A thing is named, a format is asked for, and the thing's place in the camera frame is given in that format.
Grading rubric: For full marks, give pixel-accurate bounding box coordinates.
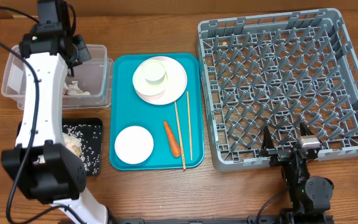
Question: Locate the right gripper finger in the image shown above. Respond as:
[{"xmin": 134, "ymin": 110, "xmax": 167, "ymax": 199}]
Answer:
[
  {"xmin": 261, "ymin": 126, "xmax": 274, "ymax": 151},
  {"xmin": 300, "ymin": 122, "xmax": 313, "ymax": 136}
]

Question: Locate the white tissue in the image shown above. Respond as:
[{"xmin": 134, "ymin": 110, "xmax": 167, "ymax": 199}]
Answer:
[{"xmin": 66, "ymin": 81, "xmax": 90, "ymax": 96}]

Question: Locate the white paper cup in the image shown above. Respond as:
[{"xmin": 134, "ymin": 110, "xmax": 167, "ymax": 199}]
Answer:
[{"xmin": 141, "ymin": 60, "xmax": 166, "ymax": 83}]

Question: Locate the red snack wrapper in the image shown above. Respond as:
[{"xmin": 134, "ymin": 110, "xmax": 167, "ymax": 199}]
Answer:
[{"xmin": 63, "ymin": 83, "xmax": 68, "ymax": 95}]

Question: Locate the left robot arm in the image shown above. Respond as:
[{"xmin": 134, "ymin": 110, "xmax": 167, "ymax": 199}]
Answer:
[{"xmin": 1, "ymin": 34, "xmax": 115, "ymax": 223}]

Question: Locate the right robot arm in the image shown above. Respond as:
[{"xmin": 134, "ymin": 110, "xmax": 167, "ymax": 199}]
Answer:
[{"xmin": 255, "ymin": 123, "xmax": 334, "ymax": 224}]

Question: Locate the clear plastic bin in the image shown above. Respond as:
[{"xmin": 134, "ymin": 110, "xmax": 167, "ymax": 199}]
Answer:
[{"xmin": 1, "ymin": 44, "xmax": 113, "ymax": 110}]

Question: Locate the grey dish rack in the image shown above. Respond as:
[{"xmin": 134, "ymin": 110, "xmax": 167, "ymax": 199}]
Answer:
[{"xmin": 197, "ymin": 8, "xmax": 358, "ymax": 172}]

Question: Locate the white upturned bowl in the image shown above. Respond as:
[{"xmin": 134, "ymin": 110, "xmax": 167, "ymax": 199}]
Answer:
[{"xmin": 132, "ymin": 59, "xmax": 168, "ymax": 96}]

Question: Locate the left wooden chopstick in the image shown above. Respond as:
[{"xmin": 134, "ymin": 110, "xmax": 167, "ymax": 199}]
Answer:
[{"xmin": 174, "ymin": 101, "xmax": 186, "ymax": 170}]

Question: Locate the black plastic tray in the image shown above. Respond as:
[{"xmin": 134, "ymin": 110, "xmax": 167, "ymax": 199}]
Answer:
[{"xmin": 29, "ymin": 118, "xmax": 103, "ymax": 178}]

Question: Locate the food scraps and rice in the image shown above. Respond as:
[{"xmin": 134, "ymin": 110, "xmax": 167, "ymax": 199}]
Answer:
[{"xmin": 31, "ymin": 124, "xmax": 103, "ymax": 175}]

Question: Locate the orange carrot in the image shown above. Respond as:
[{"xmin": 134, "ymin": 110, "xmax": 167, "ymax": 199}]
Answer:
[{"xmin": 163, "ymin": 121, "xmax": 181, "ymax": 158}]

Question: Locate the teal plastic tray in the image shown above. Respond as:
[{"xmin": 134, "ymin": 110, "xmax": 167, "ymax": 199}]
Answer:
[{"xmin": 109, "ymin": 53, "xmax": 204, "ymax": 171}]

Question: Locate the large pink plate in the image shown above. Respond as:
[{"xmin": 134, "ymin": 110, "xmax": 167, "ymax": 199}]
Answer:
[{"xmin": 135, "ymin": 56, "xmax": 188, "ymax": 105}]

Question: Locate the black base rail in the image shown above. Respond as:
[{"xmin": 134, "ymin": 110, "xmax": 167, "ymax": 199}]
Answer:
[{"xmin": 116, "ymin": 215, "xmax": 287, "ymax": 224}]

